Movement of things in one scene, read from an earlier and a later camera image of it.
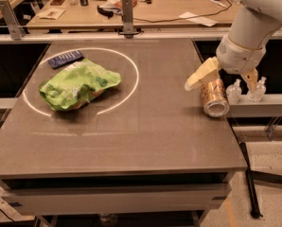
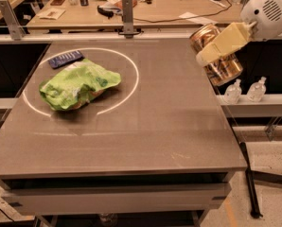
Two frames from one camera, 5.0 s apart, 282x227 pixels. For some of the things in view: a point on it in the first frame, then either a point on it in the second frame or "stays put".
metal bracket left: x=16 y=29 stays put
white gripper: x=239 y=56 to x=266 y=16
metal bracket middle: x=128 y=17 stays put
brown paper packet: x=52 y=13 stays put
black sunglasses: x=105 y=12 stays put
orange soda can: x=215 y=97 to x=224 y=70
